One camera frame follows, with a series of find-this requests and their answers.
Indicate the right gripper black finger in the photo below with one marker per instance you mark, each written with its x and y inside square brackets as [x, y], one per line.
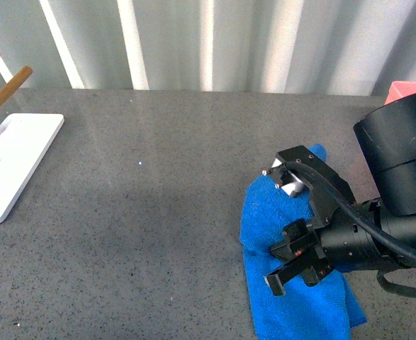
[308, 266]
[300, 240]

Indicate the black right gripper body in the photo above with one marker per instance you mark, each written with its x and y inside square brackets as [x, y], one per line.
[347, 246]

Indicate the blue microfiber cloth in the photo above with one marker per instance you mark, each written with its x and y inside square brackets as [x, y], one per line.
[328, 310]

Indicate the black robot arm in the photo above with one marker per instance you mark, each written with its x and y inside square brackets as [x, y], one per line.
[387, 137]

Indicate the pink plastic tray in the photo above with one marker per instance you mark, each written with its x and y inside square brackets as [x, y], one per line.
[399, 90]

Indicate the white pleated curtain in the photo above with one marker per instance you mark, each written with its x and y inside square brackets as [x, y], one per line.
[294, 47]

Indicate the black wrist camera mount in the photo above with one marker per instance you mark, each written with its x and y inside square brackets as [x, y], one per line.
[297, 170]

